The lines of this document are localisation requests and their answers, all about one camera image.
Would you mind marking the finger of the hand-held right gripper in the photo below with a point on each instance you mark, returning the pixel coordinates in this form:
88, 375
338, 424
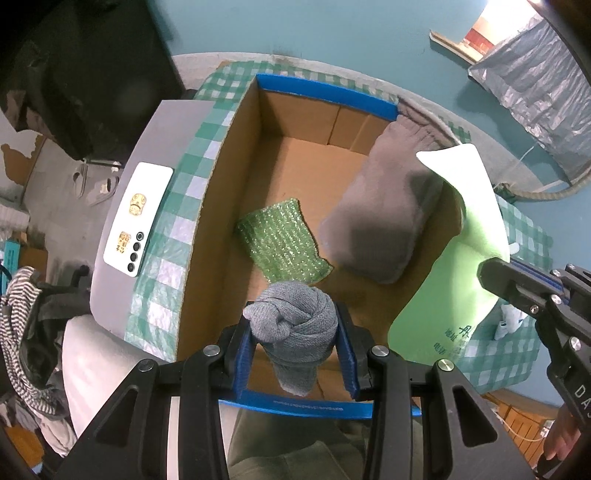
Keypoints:
549, 276
508, 281

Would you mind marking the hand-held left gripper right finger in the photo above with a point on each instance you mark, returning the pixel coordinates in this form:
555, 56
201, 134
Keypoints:
347, 360

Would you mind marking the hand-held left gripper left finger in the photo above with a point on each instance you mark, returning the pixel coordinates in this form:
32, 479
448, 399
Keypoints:
242, 364

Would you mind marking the grey sock roll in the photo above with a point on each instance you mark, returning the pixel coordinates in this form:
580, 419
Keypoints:
295, 323

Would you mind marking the lime green bag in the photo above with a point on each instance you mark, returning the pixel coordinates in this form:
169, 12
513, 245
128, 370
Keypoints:
438, 314

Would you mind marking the green bubble wrap piece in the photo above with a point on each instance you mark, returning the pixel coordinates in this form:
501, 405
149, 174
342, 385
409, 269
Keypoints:
281, 244

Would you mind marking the taupe fleece-lined sock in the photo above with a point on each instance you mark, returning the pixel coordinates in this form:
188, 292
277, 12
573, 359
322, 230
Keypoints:
383, 207

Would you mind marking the blue-rimmed cardboard box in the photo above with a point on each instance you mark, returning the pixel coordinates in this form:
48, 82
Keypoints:
286, 184

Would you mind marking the person's right hand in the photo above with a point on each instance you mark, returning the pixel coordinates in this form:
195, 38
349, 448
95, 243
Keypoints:
561, 438

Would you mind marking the light green checkered tablecloth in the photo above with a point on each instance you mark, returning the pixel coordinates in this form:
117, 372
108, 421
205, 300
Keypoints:
184, 198

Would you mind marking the white phone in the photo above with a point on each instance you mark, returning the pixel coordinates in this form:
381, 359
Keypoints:
138, 217

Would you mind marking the silver curtain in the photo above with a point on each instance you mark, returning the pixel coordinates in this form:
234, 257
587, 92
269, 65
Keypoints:
531, 83

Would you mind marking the striped garment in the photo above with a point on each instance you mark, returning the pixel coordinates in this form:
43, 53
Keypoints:
18, 323

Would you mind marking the white plastic object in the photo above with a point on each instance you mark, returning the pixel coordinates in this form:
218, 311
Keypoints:
94, 182

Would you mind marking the wooden window sill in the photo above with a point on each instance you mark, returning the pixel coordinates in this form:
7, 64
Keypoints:
455, 48

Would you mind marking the small teal box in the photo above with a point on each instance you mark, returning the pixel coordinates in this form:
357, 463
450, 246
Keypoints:
10, 256

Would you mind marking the dark green checkered cloth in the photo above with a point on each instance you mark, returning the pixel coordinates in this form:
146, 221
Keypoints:
226, 81

